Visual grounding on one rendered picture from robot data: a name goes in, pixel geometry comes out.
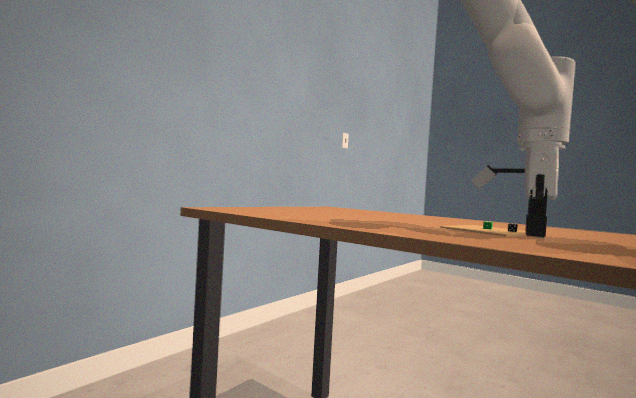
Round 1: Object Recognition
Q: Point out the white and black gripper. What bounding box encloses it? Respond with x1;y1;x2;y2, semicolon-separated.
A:
519;144;565;237

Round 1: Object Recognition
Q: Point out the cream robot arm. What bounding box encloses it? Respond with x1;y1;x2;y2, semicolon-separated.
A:
461;0;575;145

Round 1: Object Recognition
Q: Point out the tan flat mat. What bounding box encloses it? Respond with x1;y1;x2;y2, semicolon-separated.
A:
440;225;526;237

